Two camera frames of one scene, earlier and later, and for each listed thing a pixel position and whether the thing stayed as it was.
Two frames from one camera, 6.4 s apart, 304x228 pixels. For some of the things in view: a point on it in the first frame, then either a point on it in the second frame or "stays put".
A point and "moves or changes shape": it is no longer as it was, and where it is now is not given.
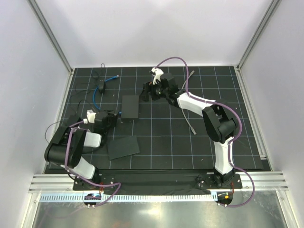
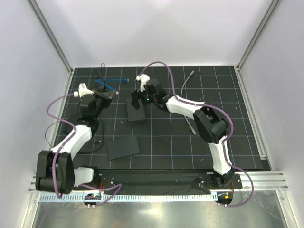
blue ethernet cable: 117,76 moves or changes shape
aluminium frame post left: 36,8 stays put
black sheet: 123,147 stays put
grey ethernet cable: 191,127 stays put
